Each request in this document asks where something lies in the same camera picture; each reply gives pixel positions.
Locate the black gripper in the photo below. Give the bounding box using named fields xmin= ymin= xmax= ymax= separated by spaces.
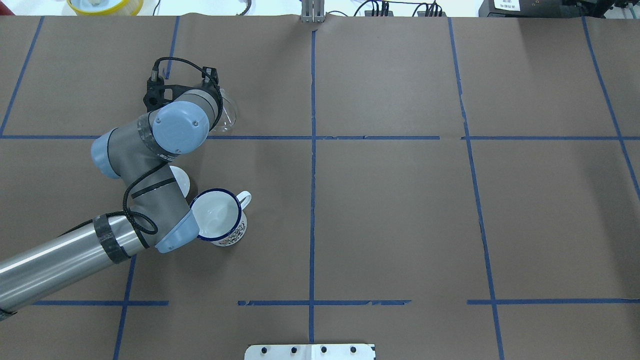
xmin=202 ymin=67 xmax=220 ymax=91

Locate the clear glass funnel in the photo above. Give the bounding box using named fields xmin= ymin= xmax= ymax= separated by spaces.
xmin=212 ymin=88 xmax=239 ymax=133

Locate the white enamel mug blue rim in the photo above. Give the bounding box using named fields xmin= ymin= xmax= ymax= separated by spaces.
xmin=189 ymin=187 xmax=252 ymax=248

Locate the black box device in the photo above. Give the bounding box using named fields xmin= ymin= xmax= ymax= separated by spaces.
xmin=477 ymin=0 xmax=564 ymax=19

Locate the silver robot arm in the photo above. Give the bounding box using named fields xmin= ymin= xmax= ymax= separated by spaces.
xmin=0 ymin=64 xmax=223 ymax=321

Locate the white pedestal column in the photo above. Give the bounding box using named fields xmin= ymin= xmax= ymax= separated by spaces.
xmin=244 ymin=342 xmax=377 ymax=360

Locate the yellow tape roll with dish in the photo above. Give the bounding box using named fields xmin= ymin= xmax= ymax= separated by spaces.
xmin=66 ymin=0 xmax=144 ymax=17

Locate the aluminium frame post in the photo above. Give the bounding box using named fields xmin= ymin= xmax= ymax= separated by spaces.
xmin=300 ymin=0 xmax=326 ymax=24

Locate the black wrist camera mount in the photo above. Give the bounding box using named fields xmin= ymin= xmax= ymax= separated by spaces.
xmin=142 ymin=70 xmax=190 ymax=113

